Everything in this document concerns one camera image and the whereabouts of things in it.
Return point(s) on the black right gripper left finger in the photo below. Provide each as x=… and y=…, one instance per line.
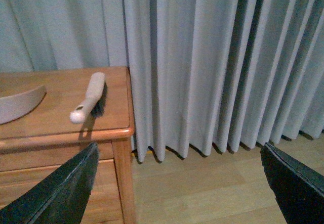
x=62, y=196

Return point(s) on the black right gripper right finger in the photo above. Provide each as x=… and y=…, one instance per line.
x=298, y=189

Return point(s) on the beige hand brush black bristles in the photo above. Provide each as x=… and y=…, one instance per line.
x=94, y=102

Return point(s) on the wooden nightstand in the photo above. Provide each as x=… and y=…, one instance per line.
x=35, y=145

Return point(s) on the grey pleated curtain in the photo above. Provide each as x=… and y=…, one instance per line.
x=203, y=72

